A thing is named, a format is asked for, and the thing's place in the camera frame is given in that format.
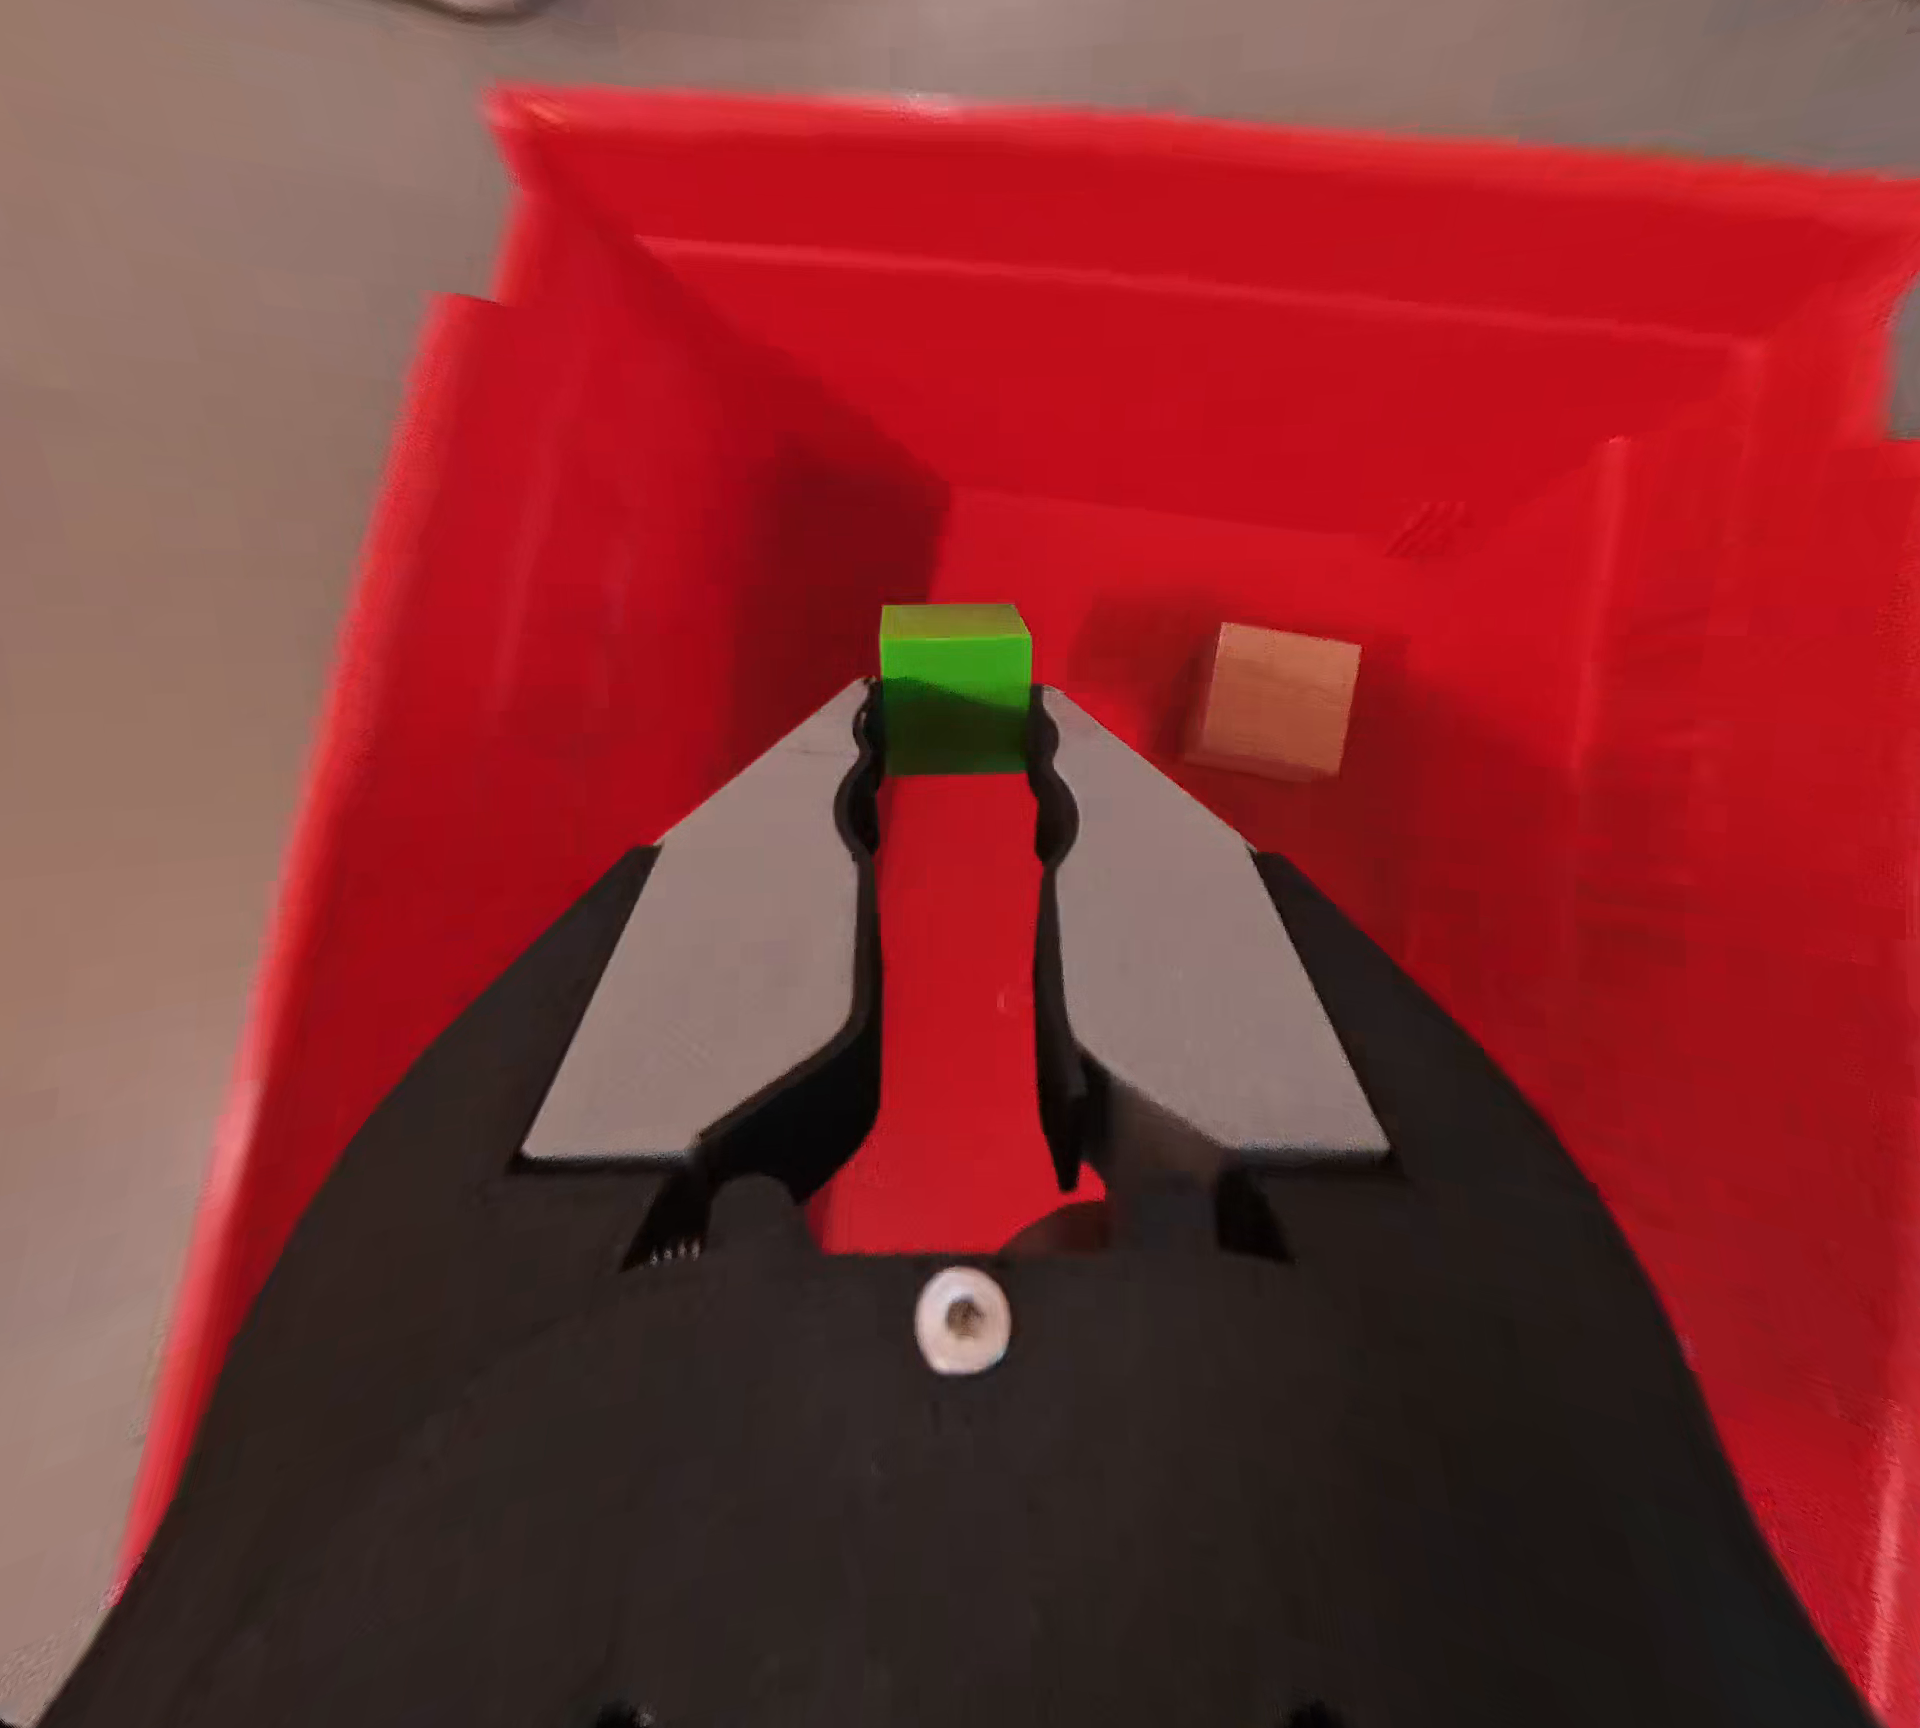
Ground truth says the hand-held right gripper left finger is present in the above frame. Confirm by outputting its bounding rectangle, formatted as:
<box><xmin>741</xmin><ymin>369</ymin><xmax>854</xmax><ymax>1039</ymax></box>
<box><xmin>519</xmin><ymin>676</ymin><xmax>887</xmax><ymax>1205</ymax></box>

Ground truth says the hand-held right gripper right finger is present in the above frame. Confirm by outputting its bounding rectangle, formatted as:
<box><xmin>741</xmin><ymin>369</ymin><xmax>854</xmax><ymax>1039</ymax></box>
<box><xmin>1027</xmin><ymin>680</ymin><xmax>1397</xmax><ymax>1198</ymax></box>

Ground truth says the natural wooden cube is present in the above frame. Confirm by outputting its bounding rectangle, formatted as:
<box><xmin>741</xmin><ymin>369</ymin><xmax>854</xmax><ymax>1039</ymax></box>
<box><xmin>1185</xmin><ymin>623</ymin><xmax>1366</xmax><ymax>781</ymax></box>

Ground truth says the green wooden cube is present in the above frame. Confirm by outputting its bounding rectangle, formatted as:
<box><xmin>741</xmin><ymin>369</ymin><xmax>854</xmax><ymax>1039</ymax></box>
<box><xmin>875</xmin><ymin>603</ymin><xmax>1039</xmax><ymax>774</ymax></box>

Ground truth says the red plastic bin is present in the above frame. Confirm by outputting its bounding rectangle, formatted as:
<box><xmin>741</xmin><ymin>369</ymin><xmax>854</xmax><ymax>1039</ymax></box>
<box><xmin>112</xmin><ymin>81</ymin><xmax>1920</xmax><ymax>1728</ymax></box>

